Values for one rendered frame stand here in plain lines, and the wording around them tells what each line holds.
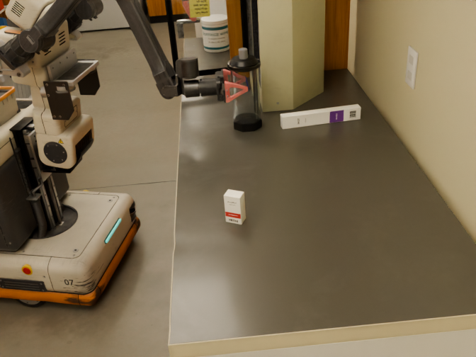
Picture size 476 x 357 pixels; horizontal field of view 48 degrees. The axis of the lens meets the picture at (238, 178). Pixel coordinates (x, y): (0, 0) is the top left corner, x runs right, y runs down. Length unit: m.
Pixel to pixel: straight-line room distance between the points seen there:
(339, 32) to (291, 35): 0.46
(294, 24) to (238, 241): 0.84
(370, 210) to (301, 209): 0.17
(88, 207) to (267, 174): 1.40
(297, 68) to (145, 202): 1.62
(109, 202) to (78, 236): 0.29
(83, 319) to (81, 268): 0.27
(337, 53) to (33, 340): 1.78
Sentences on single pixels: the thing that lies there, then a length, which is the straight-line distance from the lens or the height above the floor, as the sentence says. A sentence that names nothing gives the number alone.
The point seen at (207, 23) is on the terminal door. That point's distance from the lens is 2.13.
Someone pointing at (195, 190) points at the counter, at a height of 0.94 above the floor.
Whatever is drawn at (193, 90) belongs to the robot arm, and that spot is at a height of 1.10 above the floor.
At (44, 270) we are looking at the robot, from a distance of 2.51.
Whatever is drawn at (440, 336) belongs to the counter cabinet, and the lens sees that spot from 1.19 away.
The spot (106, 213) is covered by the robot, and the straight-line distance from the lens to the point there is 2.70.
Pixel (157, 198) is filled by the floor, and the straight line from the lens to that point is 3.27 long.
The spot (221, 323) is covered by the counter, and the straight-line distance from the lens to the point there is 1.11.
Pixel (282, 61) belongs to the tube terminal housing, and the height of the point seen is 1.12.
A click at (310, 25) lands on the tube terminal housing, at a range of 1.95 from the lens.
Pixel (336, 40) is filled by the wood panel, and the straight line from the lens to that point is 2.30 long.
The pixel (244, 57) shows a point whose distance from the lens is 1.74.
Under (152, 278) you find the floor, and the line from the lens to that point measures 2.69.
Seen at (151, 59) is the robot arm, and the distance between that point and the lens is 1.80.
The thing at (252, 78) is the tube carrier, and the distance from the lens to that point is 1.74.
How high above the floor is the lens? 1.74
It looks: 31 degrees down
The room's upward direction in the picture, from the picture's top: 4 degrees counter-clockwise
